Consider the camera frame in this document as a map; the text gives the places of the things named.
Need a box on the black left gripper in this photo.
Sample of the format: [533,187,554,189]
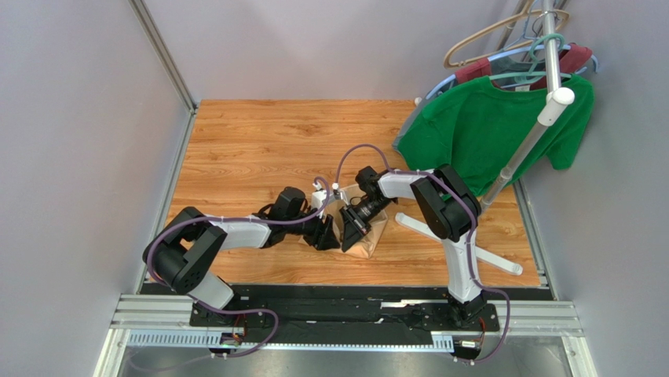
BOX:
[285,203,341,251]

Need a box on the beige cloth napkin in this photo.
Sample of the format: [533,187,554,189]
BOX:
[323,185,388,259]

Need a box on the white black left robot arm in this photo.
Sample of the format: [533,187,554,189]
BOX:
[143,187,340,309]

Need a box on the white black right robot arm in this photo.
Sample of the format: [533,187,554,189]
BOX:
[339,164,485,324]

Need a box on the green t-shirt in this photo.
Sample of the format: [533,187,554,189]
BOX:
[399,76,595,196]

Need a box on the light blue hanger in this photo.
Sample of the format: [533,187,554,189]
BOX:
[412,43,601,113]

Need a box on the teal plastic hanger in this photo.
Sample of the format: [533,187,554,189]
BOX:
[487,33,572,89]

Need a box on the silver white clothes rack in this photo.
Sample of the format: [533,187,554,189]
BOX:
[395,0,576,276]

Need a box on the red garment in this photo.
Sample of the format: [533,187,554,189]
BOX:
[453,43,594,93]

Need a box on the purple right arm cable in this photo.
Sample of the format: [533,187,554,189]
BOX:
[334,144,511,365]

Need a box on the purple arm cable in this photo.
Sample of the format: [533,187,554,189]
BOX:
[334,144,511,365]
[144,176,332,359]

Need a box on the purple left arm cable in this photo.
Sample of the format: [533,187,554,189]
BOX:
[144,176,332,359]

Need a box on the aluminium front rail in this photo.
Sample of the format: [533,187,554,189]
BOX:
[94,284,597,376]

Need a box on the aluminium frame rail left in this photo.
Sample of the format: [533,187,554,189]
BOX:
[128,0,198,115]

